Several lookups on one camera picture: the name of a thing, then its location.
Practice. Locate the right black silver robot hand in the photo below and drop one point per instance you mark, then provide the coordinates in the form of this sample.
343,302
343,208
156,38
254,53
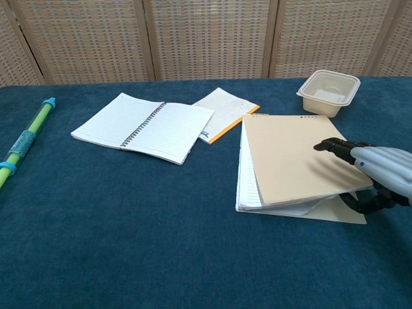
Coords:
386,170

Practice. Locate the tan notepad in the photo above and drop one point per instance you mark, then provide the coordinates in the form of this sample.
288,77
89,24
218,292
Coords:
289,154

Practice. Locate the white spiral notebook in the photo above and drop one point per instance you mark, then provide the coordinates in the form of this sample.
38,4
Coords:
174,132

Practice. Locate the beige food container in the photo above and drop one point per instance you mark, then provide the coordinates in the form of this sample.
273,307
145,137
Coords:
322,107

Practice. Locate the orange-edged notepad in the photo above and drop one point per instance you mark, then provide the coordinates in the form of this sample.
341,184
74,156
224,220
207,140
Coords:
225,109

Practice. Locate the woven bamboo folding screen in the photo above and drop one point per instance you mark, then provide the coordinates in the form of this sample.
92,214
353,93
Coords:
209,38

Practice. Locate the blue felt table cover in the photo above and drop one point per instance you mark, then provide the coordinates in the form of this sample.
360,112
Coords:
128,225

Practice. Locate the green blue toy pump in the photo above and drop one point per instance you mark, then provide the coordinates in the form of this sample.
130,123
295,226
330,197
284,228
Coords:
37,120

